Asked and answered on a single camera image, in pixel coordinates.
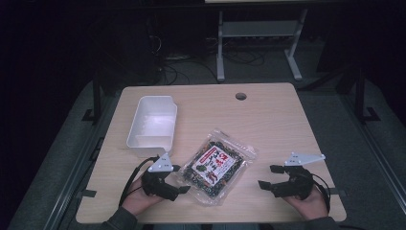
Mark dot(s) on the clear snack packet red label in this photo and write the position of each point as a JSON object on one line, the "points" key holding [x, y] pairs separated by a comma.
{"points": [[217, 166]]}

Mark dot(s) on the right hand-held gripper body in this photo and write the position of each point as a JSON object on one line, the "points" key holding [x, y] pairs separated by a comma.
{"points": [[295, 184]]}

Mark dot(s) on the black metal stand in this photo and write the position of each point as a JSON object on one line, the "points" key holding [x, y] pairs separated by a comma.
{"points": [[360, 96], [96, 99]]}

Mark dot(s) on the white metal stand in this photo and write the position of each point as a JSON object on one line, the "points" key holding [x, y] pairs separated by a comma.
{"points": [[258, 29]]}

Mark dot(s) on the black table edge bracket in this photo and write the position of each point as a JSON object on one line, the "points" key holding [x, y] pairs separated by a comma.
{"points": [[338, 192], [86, 193]]}

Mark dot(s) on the white plastic bin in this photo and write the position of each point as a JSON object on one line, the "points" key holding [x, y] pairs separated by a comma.
{"points": [[153, 125]]}

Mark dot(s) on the person's left hand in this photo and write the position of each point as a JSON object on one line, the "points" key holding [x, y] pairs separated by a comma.
{"points": [[138, 200]]}

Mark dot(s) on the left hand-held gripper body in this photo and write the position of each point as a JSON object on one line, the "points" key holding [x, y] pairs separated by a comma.
{"points": [[157, 184]]}

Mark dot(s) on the person's right hand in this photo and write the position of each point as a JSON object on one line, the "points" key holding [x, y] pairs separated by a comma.
{"points": [[308, 204]]}

